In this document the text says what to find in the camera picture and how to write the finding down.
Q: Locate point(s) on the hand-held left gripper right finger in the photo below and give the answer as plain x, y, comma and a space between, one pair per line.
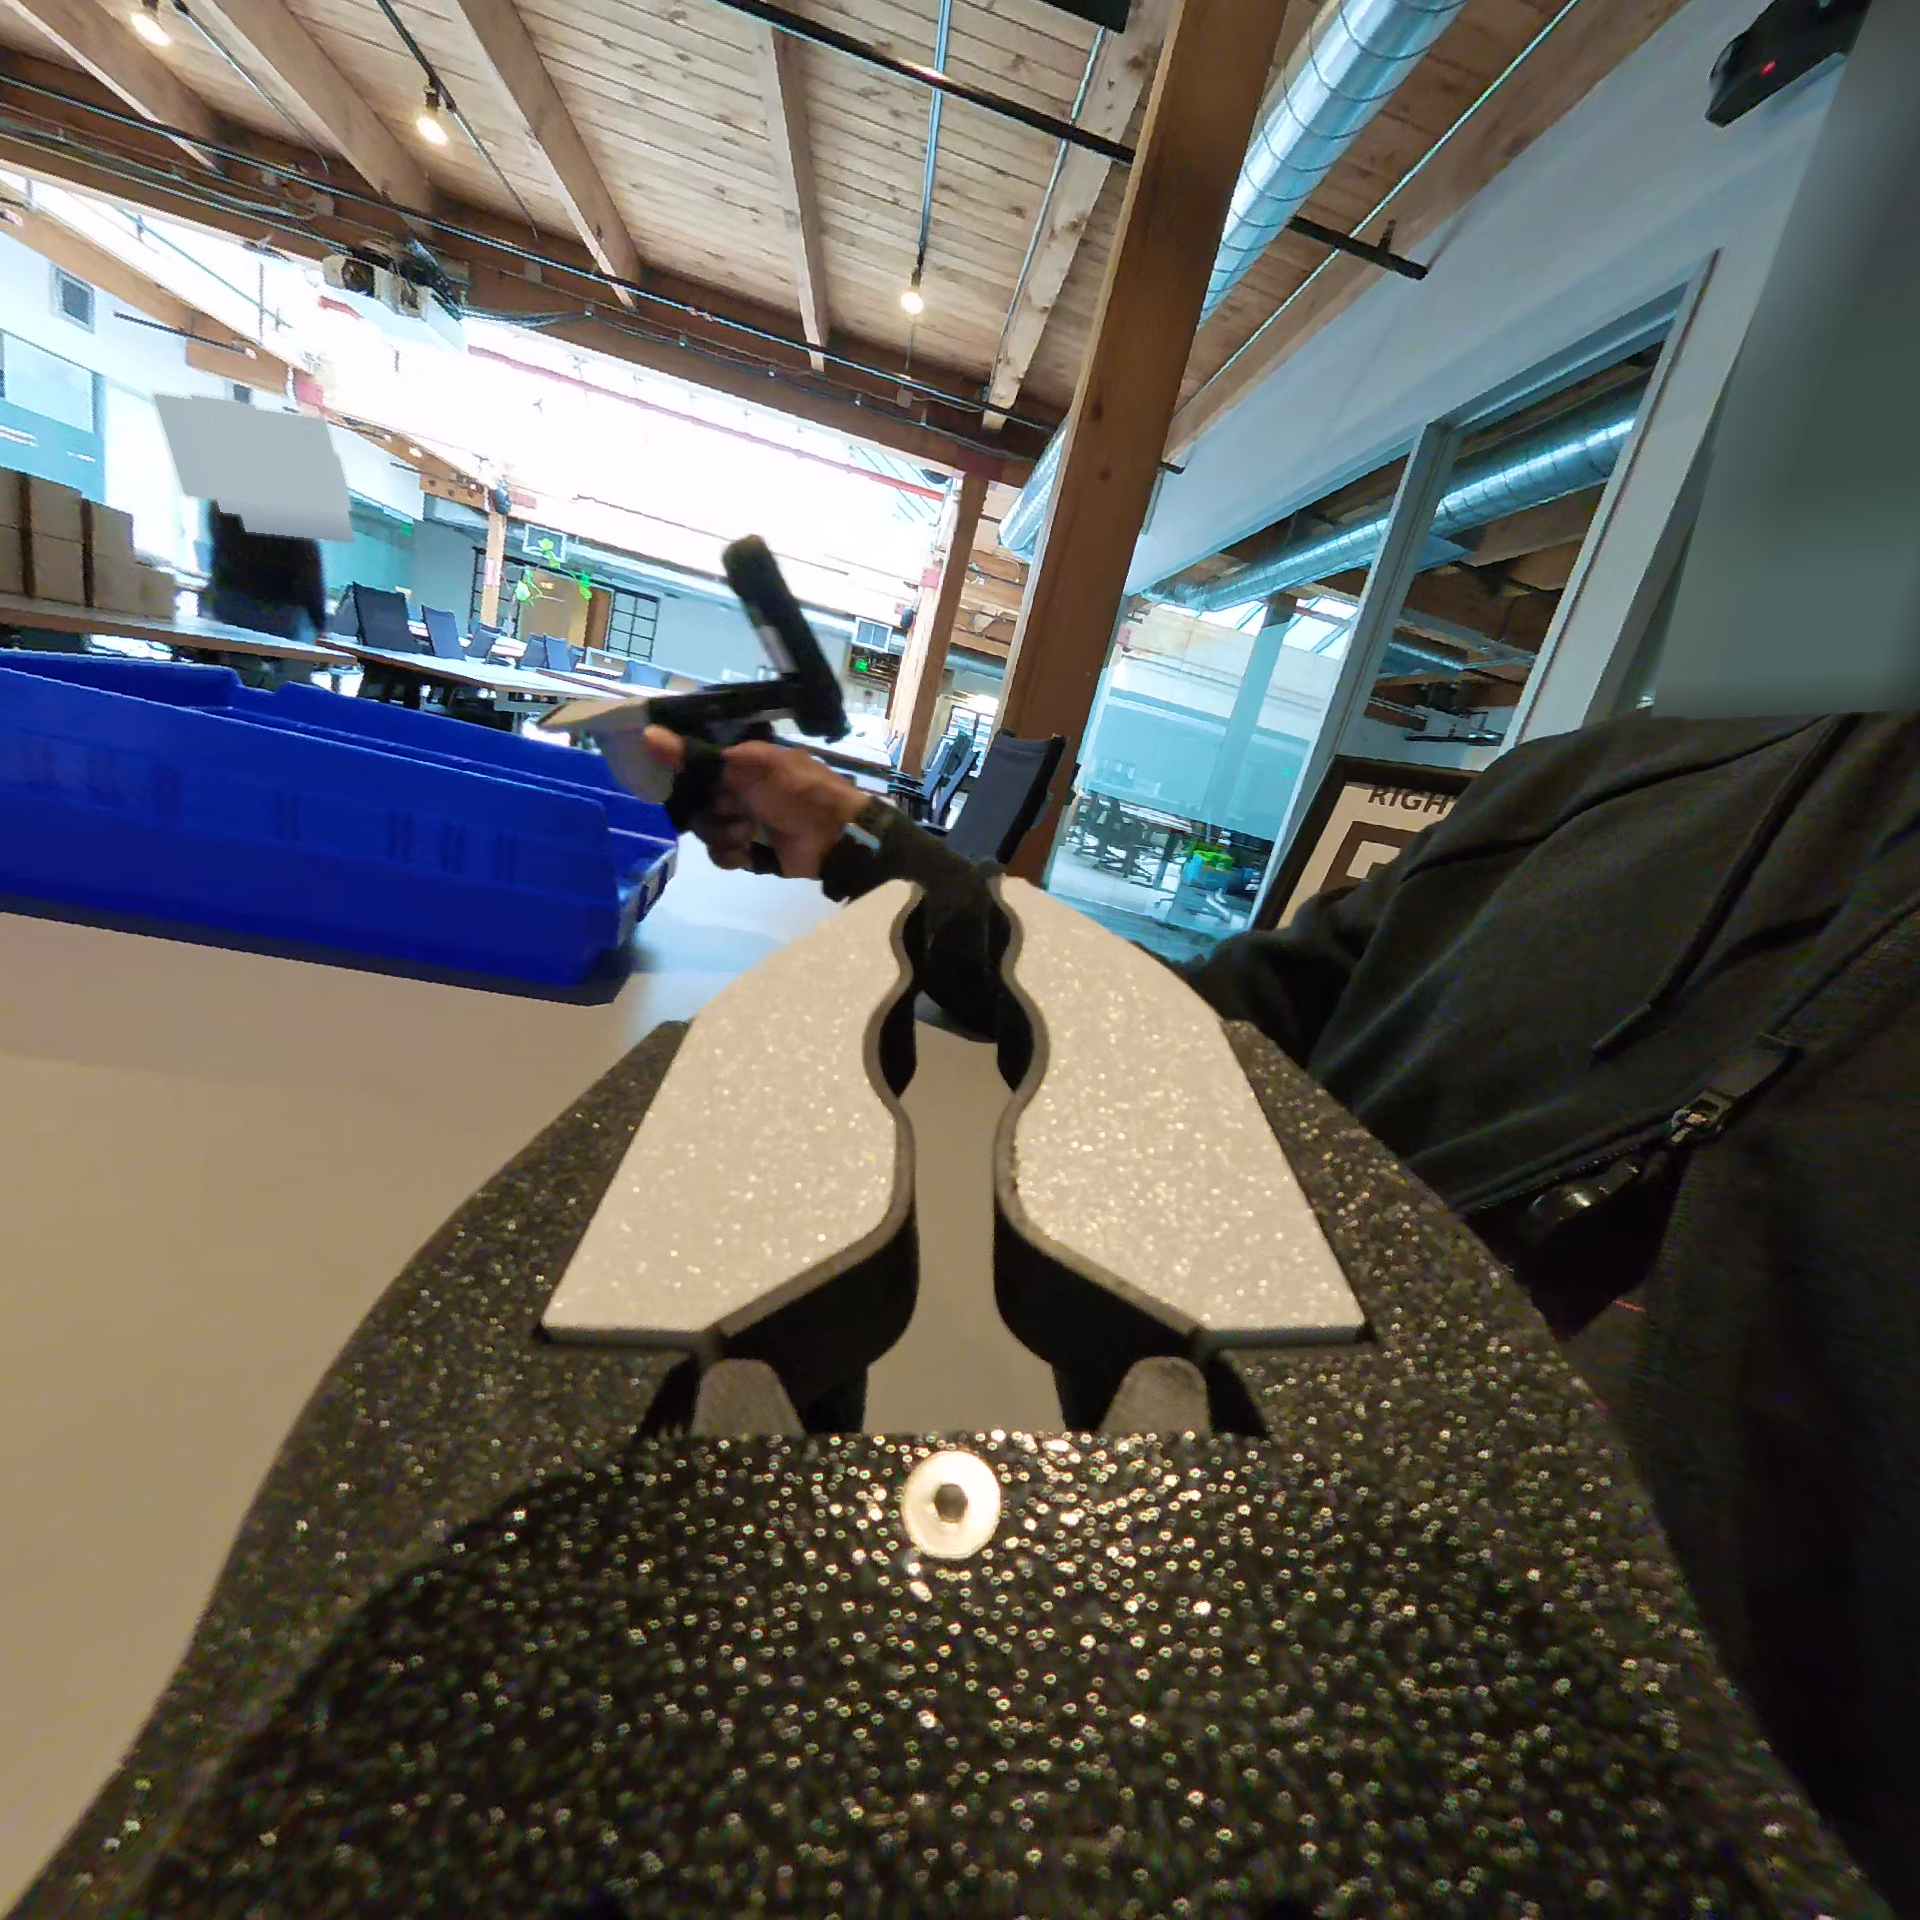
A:
1170, 1155

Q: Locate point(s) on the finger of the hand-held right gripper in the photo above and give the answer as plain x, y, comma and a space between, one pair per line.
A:
600, 714
639, 753

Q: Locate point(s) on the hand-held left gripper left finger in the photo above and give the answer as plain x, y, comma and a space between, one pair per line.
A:
735, 1155

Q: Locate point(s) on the person's right hand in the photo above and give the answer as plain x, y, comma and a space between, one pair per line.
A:
788, 810

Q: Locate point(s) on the row of office desks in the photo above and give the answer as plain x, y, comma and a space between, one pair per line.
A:
494, 675

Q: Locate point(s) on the row of office chairs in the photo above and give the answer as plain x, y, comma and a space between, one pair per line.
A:
435, 622

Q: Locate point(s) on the black mesh office chair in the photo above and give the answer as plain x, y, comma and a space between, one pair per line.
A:
1013, 794

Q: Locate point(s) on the blue plastic bin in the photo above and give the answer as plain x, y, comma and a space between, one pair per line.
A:
300, 840

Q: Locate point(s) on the black framed marker board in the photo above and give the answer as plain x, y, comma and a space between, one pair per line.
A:
1334, 840

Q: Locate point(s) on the ceiling lamp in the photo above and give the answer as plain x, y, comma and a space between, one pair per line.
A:
433, 120
147, 23
910, 296

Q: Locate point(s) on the wooden desk with black legs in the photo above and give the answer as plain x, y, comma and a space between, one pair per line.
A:
150, 630

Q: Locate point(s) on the ceiling projector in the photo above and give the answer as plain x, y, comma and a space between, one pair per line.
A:
391, 284

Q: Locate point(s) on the stack of cardboard boxes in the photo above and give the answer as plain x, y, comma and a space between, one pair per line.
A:
74, 548

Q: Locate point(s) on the wooden support post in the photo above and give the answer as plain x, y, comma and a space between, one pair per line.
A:
1140, 450
943, 630

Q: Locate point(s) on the silver ventilation duct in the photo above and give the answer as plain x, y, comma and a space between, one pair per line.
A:
1501, 481
1305, 120

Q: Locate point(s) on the black wall device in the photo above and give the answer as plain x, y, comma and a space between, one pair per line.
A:
1784, 53

